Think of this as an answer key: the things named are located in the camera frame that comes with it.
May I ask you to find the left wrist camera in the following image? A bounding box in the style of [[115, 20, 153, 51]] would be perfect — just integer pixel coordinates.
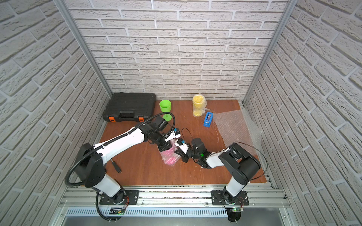
[[165, 128, 181, 141]]

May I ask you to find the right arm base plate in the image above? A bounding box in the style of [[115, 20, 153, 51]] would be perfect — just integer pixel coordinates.
[[211, 190, 249, 207]]

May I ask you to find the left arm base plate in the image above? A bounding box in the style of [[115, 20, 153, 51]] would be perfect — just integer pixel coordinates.
[[100, 189, 140, 205]]

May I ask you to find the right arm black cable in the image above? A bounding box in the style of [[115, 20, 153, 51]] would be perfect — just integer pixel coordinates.
[[180, 127, 268, 181]]

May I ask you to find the yellow plastic wine glass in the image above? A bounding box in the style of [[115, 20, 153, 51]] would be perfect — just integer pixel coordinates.
[[193, 95, 206, 117]]

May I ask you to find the blue tape dispenser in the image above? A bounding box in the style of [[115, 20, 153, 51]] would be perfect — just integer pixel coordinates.
[[203, 112, 214, 128]]

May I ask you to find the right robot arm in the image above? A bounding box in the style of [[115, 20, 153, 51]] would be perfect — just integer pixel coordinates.
[[175, 140, 261, 199]]

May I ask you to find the bubble wrap sheet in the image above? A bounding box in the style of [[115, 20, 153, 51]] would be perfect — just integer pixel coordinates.
[[213, 109, 262, 156], [192, 94, 208, 118], [160, 139, 181, 166]]

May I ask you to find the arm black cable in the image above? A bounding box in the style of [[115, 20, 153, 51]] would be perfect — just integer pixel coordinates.
[[64, 111, 176, 221], [180, 127, 268, 181]]

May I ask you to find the black plastic tool case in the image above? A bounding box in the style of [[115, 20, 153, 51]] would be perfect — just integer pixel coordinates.
[[102, 92, 156, 122]]

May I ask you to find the aluminium mounting rail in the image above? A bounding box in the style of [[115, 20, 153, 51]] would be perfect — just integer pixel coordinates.
[[57, 183, 291, 217]]

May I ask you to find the green plastic wine glass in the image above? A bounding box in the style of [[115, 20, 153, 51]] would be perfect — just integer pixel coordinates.
[[159, 99, 172, 121]]

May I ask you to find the pink plastic wine glass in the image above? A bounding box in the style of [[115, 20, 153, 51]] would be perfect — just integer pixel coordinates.
[[161, 147, 180, 166]]

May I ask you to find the black handled screwdriver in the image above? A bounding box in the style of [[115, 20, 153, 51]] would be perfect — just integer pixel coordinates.
[[111, 159, 122, 173]]

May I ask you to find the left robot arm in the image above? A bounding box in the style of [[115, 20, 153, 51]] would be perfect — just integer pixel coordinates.
[[65, 122, 180, 203]]

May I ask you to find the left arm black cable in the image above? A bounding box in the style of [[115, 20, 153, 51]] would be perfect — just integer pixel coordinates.
[[64, 111, 176, 221]]

